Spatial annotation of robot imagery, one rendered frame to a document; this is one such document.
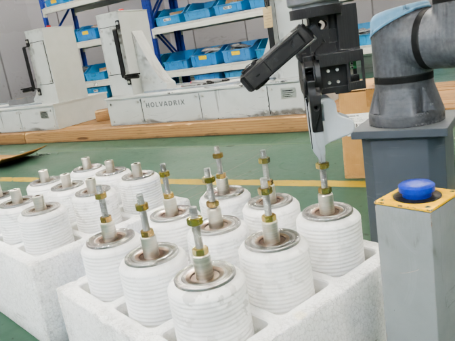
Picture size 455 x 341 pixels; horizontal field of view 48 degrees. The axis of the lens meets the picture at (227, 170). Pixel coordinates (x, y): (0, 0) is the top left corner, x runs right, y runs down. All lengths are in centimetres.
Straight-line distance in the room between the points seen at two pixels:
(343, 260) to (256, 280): 15
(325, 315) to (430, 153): 49
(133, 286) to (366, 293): 32
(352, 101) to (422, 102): 67
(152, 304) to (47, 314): 40
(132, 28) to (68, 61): 74
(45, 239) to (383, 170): 69
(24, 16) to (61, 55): 455
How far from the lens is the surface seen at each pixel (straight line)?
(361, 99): 173
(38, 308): 106
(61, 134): 380
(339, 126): 72
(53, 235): 106
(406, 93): 107
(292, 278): 67
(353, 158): 177
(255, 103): 286
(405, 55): 106
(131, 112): 339
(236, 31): 1016
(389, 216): 61
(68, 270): 106
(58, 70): 398
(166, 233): 84
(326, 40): 72
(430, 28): 102
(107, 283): 80
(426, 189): 61
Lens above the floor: 52
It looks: 14 degrees down
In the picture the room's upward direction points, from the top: 9 degrees counter-clockwise
